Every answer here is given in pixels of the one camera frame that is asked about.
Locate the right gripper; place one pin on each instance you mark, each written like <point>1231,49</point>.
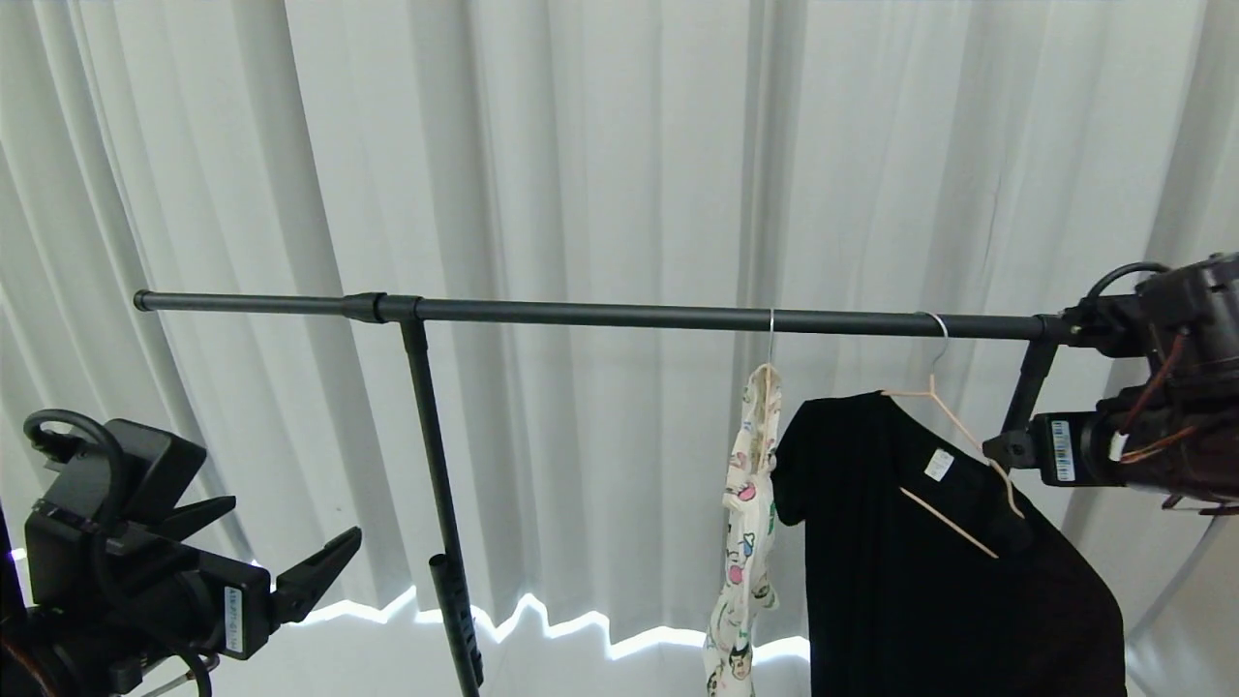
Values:
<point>1070,447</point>

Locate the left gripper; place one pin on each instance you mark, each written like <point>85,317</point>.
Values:
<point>155,581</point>

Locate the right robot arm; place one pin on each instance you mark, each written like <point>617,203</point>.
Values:
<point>1181,387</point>

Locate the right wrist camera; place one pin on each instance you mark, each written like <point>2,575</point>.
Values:
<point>1103,324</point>

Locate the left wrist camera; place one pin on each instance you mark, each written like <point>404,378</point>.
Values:
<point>145,465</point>

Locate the black garment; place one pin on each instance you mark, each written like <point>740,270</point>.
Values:
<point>920,600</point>

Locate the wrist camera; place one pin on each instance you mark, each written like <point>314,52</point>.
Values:
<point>145,465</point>
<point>1103,324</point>

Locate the cream printed garment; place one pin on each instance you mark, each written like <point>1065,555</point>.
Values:
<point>750,542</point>

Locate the black clothes rack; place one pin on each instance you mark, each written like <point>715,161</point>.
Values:
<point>629,316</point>

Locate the pink clothes hanger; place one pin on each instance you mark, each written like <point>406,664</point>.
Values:
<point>771,334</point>
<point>944,411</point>

